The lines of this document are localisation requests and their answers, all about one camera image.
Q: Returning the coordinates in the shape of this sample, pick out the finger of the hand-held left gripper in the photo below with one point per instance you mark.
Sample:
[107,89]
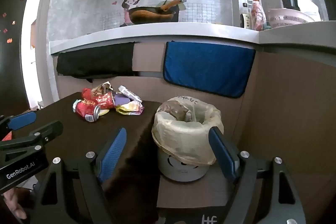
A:
[22,120]
[39,136]

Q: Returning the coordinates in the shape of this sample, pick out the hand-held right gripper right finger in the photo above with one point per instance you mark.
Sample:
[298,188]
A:
[223,155]

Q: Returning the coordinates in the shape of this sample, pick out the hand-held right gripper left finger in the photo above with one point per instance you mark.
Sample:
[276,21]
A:
[113,153]

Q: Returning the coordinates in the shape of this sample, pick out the round yellow white sponge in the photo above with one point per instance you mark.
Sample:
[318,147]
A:
[104,112]

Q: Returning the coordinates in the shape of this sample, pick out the white smiley-face trash bin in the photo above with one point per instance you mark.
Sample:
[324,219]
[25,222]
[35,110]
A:
[181,171]

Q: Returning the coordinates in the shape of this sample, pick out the yellow snack packet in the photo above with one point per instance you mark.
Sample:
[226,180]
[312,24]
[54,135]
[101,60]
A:
[128,109]

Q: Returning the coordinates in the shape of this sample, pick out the white bin with plastic liner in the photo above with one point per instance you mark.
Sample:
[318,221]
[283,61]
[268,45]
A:
[178,132]

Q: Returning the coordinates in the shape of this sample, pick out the red gold-print paper cup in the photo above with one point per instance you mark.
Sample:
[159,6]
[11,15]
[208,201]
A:
[104,101]

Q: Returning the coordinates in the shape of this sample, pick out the purple pink sponge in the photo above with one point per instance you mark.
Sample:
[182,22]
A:
[120,100]

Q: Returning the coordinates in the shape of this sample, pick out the silver white wrapper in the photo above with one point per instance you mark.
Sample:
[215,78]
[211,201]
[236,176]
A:
[128,92]

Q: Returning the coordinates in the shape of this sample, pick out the person's left hand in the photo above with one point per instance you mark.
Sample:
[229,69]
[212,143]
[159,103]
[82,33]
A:
[14,204]

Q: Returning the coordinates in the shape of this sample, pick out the black refrigerator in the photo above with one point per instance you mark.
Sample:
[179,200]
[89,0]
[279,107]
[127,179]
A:
[13,69]

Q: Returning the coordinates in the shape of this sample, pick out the cluster of fridge magnets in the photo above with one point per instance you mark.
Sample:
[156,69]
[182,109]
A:
[10,40]

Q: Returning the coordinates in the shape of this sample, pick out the blue cloth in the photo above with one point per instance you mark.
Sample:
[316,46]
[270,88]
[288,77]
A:
[207,69]

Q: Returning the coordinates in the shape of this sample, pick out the black cloth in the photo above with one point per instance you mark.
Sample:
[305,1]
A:
[94,61]

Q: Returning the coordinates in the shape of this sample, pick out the white kitchen counter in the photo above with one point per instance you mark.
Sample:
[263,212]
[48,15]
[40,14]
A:
[157,32]

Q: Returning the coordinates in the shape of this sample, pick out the small teal container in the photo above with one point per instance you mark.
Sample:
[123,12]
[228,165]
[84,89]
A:
[267,26]

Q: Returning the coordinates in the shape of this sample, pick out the dark sauce bottle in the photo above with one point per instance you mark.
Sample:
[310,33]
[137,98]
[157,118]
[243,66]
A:
[245,20]

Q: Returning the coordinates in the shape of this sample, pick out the orange-capped plastic bottle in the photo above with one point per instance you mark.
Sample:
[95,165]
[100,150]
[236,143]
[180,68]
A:
[258,15]

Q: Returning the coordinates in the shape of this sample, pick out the white plastic basket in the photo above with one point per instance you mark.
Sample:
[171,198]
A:
[286,19]

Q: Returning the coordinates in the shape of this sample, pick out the cartoon couple wall poster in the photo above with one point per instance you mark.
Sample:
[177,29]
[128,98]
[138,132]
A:
[131,1]

